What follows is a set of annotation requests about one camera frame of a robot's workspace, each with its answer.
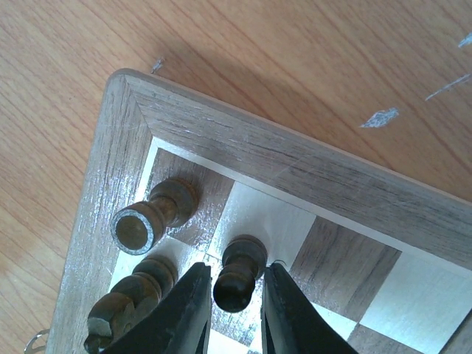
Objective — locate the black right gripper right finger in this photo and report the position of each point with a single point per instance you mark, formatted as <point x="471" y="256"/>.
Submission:
<point x="289" y="322"/>

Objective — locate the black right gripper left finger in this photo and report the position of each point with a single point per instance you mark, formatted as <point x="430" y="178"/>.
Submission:
<point x="181" y="323"/>

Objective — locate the dark chess piece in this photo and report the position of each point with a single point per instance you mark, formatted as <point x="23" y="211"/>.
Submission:
<point x="129" y="302"/>
<point x="137" y="227"/>

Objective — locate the wooden chess board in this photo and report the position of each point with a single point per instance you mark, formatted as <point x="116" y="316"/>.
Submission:
<point x="385" y="258"/>

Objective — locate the metal board latch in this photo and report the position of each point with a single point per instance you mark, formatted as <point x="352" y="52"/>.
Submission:
<point x="38" y="343"/>

